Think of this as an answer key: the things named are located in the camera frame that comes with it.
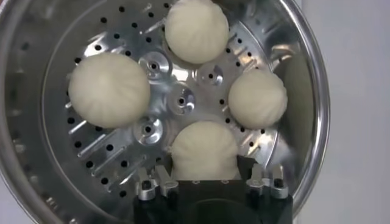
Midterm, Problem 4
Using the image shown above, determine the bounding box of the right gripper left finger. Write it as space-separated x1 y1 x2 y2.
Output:
133 164 180 201

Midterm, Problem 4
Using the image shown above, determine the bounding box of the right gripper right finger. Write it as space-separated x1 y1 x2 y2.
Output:
237 155 290 200

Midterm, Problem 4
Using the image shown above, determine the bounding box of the white steamed baozi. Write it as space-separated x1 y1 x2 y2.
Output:
67 52 152 129
169 121 241 182
227 68 289 130
164 0 230 65

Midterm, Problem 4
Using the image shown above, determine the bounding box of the perforated steel steamer basket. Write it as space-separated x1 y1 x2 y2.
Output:
0 0 332 224

